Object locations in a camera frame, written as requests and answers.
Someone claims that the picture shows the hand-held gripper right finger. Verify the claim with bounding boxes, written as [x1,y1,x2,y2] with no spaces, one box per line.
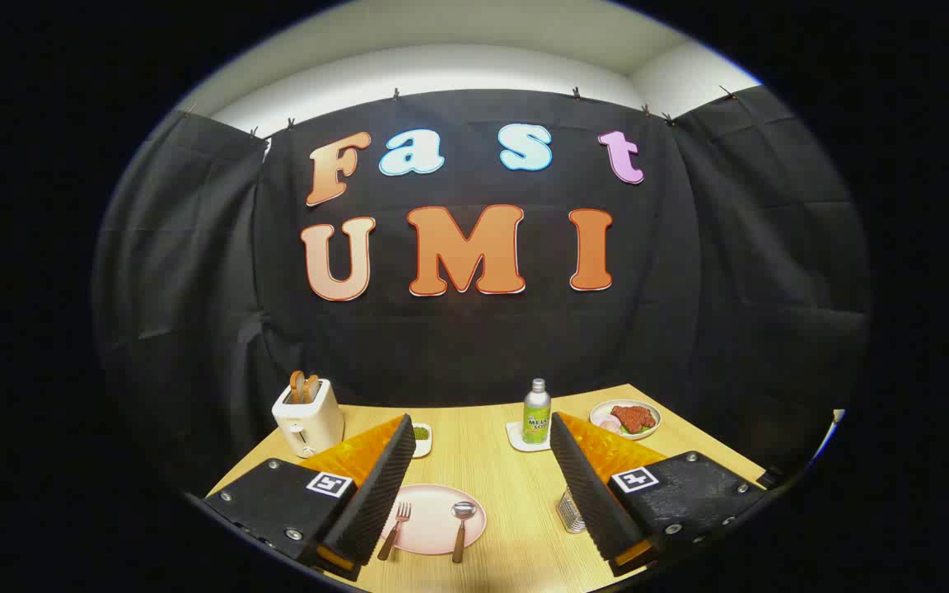
[549,412,770,577]

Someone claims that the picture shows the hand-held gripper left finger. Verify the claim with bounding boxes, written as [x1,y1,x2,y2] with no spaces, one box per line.
[204,413,418,581]

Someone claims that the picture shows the wooden handled metal fork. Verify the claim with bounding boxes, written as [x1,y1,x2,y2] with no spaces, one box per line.
[376,502,412,562]

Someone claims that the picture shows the wooden handled metal spoon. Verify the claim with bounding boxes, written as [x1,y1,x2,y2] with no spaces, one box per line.
[451,501,477,564]

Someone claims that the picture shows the pink round plate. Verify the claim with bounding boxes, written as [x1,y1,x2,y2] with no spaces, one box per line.
[381,483,488,556]

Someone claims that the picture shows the brown meat cutlet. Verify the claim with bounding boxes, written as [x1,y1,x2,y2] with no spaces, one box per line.
[611,404,657,432]

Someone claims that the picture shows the white square coaster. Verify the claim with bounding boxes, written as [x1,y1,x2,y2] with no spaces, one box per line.
[506,421,554,453]

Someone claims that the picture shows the green soda bottle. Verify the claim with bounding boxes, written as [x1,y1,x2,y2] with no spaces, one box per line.
[522,378,552,446]

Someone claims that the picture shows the cream white toaster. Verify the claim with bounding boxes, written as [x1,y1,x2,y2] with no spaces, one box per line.
[272,378,345,459]

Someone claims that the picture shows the white oval plate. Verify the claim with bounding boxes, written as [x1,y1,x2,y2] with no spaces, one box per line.
[589,399,662,440]

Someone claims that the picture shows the metal wire cutlery basket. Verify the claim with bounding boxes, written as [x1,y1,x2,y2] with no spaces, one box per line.
[557,486,587,535]

